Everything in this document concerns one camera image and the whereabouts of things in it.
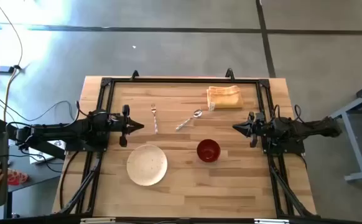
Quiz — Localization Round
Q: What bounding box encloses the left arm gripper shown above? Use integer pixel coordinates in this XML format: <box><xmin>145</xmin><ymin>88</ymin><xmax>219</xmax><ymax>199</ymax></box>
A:
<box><xmin>108</xmin><ymin>105</ymin><xmax>145</xmax><ymax>148</ymax></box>

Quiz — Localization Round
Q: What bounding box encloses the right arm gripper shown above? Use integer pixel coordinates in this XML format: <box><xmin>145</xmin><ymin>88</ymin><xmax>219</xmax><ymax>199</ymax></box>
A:
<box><xmin>232</xmin><ymin>111</ymin><xmax>266</xmax><ymax>149</ymax></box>

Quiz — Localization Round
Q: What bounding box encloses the silver fork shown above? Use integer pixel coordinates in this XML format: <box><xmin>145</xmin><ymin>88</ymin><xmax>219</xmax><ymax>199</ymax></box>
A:
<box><xmin>151</xmin><ymin>103</ymin><xmax>159</xmax><ymax>135</ymax></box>

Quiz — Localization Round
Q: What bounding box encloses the white speckled plate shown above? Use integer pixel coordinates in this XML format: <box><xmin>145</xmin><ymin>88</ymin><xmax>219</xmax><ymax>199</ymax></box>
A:
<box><xmin>126</xmin><ymin>144</ymin><xmax>169</xmax><ymax>187</ymax></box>

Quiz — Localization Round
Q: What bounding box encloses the red and black bowl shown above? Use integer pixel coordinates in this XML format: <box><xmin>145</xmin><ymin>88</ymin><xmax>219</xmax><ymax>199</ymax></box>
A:
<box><xmin>196</xmin><ymin>138</ymin><xmax>221</xmax><ymax>163</ymax></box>

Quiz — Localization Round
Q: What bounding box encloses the silver spoon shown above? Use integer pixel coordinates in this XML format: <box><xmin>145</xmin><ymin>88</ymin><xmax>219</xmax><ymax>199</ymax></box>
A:
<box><xmin>175</xmin><ymin>108</ymin><xmax>203</xmax><ymax>132</ymax></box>

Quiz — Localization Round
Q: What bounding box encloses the folded yellow cloth napkin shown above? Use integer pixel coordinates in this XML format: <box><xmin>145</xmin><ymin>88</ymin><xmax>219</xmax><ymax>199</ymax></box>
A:
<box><xmin>206</xmin><ymin>85</ymin><xmax>244</xmax><ymax>112</ymax></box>

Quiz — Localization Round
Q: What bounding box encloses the white box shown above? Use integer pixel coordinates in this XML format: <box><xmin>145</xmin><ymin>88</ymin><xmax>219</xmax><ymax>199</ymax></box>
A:
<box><xmin>28</xmin><ymin>139</ymin><xmax>67</xmax><ymax>165</ymax></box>

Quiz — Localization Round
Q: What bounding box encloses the dark grey side desk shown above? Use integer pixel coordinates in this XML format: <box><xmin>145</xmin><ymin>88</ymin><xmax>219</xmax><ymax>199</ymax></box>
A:
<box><xmin>0</xmin><ymin>124</ymin><xmax>65</xmax><ymax>218</ymax></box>

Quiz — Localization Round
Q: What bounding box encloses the blue-grey metal table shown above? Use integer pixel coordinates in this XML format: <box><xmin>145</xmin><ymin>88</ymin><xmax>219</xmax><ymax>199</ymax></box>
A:
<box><xmin>329</xmin><ymin>77</ymin><xmax>362</xmax><ymax>183</ymax></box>

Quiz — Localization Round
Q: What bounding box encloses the red patterned item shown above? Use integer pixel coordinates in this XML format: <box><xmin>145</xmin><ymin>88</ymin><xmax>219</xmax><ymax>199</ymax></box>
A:
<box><xmin>7</xmin><ymin>169</ymin><xmax>30</xmax><ymax>187</ymax></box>

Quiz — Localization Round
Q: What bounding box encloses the black aluminium table frame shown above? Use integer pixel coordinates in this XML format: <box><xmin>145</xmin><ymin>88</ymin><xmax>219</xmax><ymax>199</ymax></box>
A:
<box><xmin>53</xmin><ymin>67</ymin><xmax>318</xmax><ymax>218</ymax></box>

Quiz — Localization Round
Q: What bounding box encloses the black floor cable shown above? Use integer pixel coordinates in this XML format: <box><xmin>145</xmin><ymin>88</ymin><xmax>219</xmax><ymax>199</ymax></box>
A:
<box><xmin>0</xmin><ymin>99</ymin><xmax>78</xmax><ymax>123</ymax></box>

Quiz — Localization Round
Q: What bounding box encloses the yellowish floor cable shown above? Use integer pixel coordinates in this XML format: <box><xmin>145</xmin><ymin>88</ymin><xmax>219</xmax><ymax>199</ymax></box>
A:
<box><xmin>0</xmin><ymin>0</ymin><xmax>24</xmax><ymax>122</ymax></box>

